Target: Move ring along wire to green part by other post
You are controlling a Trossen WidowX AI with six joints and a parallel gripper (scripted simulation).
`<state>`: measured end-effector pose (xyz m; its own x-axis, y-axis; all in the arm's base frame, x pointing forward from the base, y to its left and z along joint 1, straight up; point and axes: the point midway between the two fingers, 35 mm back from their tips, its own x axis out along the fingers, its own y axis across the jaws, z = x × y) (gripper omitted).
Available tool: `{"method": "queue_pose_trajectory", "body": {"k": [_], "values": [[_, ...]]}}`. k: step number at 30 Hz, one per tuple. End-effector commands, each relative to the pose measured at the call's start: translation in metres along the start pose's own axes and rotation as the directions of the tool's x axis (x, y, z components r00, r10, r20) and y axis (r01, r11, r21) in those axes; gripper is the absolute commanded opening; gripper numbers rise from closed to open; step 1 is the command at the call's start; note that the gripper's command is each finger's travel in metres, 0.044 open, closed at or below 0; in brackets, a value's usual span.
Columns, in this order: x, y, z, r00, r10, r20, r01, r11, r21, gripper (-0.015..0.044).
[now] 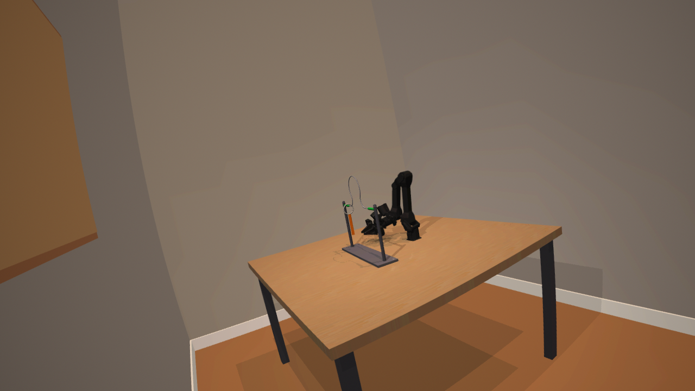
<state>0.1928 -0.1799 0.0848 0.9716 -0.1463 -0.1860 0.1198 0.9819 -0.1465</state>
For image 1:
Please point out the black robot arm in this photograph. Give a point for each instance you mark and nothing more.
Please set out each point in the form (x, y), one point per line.
(407, 219)

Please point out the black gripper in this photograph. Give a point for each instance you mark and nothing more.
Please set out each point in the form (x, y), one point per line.
(371, 228)

